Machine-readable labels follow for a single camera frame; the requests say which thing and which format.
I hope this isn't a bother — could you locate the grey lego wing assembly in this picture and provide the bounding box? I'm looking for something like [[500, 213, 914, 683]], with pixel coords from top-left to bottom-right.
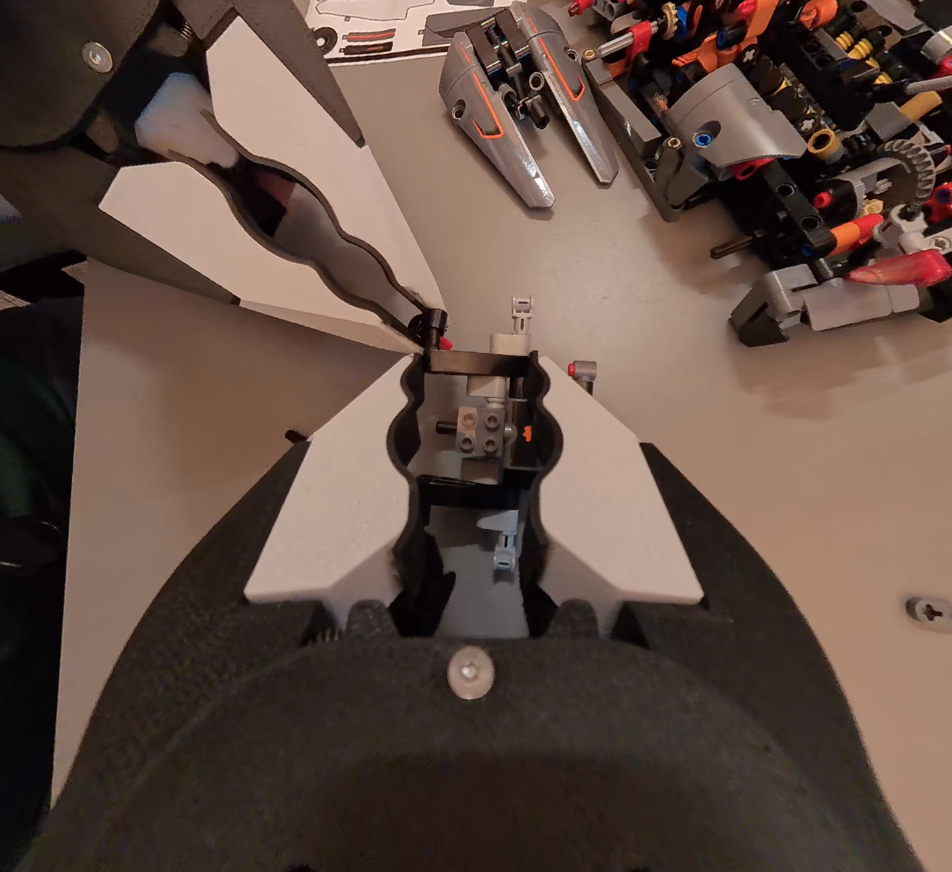
[[439, 2, 620, 210]]

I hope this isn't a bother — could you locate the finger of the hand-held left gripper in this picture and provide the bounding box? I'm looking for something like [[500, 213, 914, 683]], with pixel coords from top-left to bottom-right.
[[204, 18, 446, 326], [97, 162, 440, 354]]

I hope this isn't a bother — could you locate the lego car chassis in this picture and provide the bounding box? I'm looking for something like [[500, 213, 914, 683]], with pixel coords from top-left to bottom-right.
[[550, 0, 952, 348]]

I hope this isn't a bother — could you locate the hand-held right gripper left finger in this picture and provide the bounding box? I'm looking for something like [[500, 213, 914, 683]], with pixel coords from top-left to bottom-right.
[[243, 354, 456, 639]]

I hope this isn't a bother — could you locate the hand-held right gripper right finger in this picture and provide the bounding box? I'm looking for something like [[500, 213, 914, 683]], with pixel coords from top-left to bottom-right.
[[517, 351, 706, 639]]

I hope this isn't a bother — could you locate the black grey lego subassembly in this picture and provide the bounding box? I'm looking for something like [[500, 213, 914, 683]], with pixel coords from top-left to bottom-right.
[[412, 296, 599, 583]]

